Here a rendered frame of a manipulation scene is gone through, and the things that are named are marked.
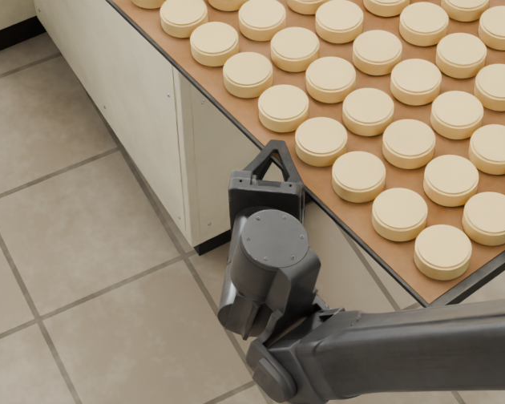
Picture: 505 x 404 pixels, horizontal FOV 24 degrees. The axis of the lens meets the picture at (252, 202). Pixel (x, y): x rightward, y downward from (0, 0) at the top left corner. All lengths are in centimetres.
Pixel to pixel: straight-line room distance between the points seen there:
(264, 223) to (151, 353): 120
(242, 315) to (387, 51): 34
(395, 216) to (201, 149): 91
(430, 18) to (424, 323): 47
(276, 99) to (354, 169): 12
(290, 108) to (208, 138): 79
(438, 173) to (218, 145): 90
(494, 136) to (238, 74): 26
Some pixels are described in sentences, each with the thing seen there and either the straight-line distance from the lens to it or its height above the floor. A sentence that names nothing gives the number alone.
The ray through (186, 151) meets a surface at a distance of 192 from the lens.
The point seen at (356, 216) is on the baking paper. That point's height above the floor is 100.
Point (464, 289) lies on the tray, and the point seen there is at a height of 102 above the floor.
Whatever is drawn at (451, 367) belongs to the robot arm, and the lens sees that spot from 84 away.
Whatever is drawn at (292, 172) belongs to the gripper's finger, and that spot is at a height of 101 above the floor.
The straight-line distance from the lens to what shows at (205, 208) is 207.
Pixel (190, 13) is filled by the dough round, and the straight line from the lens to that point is 125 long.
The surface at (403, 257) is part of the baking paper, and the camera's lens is 106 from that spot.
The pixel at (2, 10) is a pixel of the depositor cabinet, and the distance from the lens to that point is 252.
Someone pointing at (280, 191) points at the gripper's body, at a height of 104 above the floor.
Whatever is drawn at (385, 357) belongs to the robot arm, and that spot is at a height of 111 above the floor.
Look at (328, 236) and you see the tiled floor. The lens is 228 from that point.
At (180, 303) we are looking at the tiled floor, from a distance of 219.
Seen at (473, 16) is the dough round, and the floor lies 100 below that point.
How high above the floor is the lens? 189
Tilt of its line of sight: 54 degrees down
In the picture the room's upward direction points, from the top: straight up
